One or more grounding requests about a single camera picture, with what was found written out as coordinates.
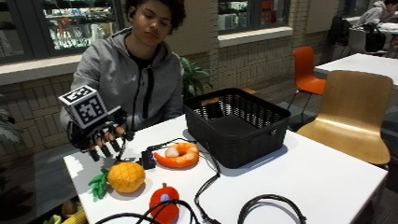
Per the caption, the orange plastic chair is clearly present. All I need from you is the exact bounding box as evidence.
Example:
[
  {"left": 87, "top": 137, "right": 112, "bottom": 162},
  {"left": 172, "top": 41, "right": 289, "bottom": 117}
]
[{"left": 287, "top": 46, "right": 328, "bottom": 122}]

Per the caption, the the person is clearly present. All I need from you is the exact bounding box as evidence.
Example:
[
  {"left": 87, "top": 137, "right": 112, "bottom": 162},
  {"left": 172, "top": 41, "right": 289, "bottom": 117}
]
[{"left": 59, "top": 0, "right": 190, "bottom": 147}]

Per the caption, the red fruit plush toy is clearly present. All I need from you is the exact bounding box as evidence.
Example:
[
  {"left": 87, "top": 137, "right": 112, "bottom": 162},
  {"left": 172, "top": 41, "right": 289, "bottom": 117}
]
[{"left": 148, "top": 182, "right": 182, "bottom": 224}]

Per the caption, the orange shrimp plush toy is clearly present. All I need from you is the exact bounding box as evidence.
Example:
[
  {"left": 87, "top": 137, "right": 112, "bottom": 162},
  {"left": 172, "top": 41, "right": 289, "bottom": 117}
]
[{"left": 154, "top": 142, "right": 202, "bottom": 169}]

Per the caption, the black backpack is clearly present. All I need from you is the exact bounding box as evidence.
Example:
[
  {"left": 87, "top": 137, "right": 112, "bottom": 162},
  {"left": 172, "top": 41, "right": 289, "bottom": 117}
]
[{"left": 363, "top": 22, "right": 389, "bottom": 53}]

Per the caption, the white square table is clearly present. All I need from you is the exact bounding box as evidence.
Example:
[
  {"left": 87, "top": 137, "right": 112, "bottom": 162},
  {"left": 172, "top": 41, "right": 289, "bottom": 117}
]
[{"left": 313, "top": 52, "right": 398, "bottom": 87}]

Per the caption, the grey-green leafy plant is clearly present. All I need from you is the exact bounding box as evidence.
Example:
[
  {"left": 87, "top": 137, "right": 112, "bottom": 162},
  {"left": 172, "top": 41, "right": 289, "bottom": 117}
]
[{"left": 0, "top": 92, "right": 23, "bottom": 147}]

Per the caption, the black jacket on chair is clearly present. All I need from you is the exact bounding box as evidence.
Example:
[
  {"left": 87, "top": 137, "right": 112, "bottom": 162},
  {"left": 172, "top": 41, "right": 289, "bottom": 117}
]
[{"left": 328, "top": 15, "right": 355, "bottom": 48}]

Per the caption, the small black cable box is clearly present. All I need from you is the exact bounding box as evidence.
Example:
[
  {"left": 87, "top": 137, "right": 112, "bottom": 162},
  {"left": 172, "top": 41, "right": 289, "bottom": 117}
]
[{"left": 142, "top": 150, "right": 159, "bottom": 171}]

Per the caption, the looped black cable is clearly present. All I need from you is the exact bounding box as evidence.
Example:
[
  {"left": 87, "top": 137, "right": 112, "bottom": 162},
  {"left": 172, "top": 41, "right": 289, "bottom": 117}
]
[
  {"left": 94, "top": 199, "right": 202, "bottom": 224},
  {"left": 237, "top": 193, "right": 309, "bottom": 224}
]

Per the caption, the light wooden chair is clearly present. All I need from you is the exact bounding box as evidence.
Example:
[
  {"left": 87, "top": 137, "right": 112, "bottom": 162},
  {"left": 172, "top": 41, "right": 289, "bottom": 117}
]
[{"left": 296, "top": 70, "right": 395, "bottom": 166}]

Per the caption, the dark-framed window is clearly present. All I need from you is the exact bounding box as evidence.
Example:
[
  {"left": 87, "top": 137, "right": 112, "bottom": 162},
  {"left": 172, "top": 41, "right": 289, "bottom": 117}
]
[
  {"left": 216, "top": 0, "right": 293, "bottom": 35},
  {"left": 0, "top": 0, "right": 126, "bottom": 64}
]

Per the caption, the black woven plastic basket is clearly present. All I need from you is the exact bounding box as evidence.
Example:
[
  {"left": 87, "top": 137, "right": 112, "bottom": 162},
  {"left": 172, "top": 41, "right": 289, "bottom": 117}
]
[{"left": 183, "top": 87, "right": 293, "bottom": 170}]

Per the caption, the yellow pineapple plush toy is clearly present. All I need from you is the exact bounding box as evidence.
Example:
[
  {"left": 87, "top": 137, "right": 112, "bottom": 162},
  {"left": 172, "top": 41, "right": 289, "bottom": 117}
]
[{"left": 87, "top": 161, "right": 147, "bottom": 200}]

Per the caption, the long black cable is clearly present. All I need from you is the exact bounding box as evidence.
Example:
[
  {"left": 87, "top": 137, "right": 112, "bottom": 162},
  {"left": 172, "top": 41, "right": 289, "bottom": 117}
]
[{"left": 118, "top": 136, "right": 223, "bottom": 224}]

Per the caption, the green potted plant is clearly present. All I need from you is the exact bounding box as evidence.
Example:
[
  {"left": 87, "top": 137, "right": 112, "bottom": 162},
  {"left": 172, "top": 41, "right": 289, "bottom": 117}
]
[{"left": 180, "top": 56, "right": 215, "bottom": 99}]

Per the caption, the white marker cube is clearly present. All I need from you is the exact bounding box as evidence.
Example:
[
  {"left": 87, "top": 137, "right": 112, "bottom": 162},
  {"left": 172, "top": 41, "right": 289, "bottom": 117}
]
[{"left": 58, "top": 84, "right": 111, "bottom": 130}]

